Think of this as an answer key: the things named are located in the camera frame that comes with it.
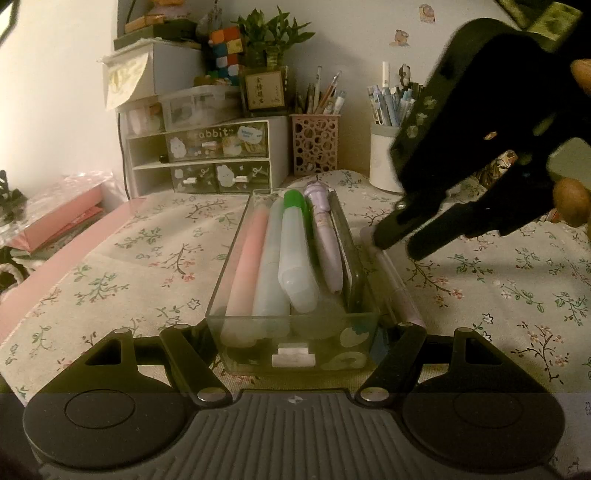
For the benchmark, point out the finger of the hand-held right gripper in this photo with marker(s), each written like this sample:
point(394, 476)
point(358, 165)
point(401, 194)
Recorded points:
point(401, 226)
point(443, 233)

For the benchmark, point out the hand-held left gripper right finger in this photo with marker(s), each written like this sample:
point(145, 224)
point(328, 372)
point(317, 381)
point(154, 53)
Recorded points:
point(401, 353)

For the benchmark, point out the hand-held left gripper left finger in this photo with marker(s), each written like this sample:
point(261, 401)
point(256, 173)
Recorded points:
point(184, 353)

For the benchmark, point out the slim lilac white pen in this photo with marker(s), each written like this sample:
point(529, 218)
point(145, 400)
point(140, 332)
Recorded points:
point(401, 290)

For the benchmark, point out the purple character pen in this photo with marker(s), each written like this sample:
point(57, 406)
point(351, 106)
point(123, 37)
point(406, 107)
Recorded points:
point(328, 249)

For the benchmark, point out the clear plastic drawer tray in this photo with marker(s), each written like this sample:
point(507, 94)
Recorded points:
point(295, 355)

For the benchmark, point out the green cap highlighter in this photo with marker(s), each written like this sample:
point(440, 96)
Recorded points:
point(295, 263)

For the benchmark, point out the pink highlighter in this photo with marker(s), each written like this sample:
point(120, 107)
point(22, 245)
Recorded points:
point(249, 258)

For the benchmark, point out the pale blue highlighter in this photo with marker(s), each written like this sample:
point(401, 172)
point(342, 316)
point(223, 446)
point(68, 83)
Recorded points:
point(272, 277)

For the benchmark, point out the person's right hand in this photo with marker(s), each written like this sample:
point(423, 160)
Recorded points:
point(572, 203)

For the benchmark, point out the patterned pencil pouch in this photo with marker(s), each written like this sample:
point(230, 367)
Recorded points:
point(501, 166)

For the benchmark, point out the white round pen holder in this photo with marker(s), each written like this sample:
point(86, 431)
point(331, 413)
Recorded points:
point(383, 161)

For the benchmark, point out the bunch of blue white pens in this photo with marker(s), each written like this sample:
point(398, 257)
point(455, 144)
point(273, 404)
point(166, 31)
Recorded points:
point(390, 104)

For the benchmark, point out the floral tablecloth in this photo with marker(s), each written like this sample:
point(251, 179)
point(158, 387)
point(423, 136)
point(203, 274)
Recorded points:
point(138, 267)

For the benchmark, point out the pink lattice pen holder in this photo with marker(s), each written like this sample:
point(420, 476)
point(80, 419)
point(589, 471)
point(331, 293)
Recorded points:
point(316, 143)

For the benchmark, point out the white desktop drawer organizer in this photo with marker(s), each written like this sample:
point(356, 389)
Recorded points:
point(279, 138)

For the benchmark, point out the bunch of pencils and brushes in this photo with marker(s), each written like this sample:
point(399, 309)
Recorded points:
point(318, 97)

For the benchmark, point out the small clear printed drawer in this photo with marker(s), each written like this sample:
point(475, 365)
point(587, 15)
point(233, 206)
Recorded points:
point(242, 175)
point(194, 177)

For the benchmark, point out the pink book stack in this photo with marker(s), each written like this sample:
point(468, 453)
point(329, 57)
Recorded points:
point(60, 221)

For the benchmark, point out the glass vase with label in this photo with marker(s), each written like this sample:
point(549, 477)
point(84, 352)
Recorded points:
point(264, 90)

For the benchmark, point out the wide clear printed drawer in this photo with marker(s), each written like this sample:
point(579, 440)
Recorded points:
point(217, 141)

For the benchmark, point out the green bamboo plant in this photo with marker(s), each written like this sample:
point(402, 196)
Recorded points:
point(272, 34)

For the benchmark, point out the dark metal stand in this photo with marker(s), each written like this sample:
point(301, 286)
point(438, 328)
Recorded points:
point(9, 198)

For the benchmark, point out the clear mini drawer unit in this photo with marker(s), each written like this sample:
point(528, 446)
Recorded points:
point(198, 108)

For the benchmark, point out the colourful puzzle cube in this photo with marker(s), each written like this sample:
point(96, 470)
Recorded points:
point(226, 50)

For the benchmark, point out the white storage box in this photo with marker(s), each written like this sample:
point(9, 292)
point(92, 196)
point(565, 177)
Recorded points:
point(175, 69)

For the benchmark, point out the cream paper sheet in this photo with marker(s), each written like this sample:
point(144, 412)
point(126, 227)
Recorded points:
point(124, 81)

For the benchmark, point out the dark green box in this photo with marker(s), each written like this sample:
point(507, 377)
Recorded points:
point(157, 34)

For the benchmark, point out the animal wall sticker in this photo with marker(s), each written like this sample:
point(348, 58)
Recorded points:
point(427, 13)
point(399, 37)

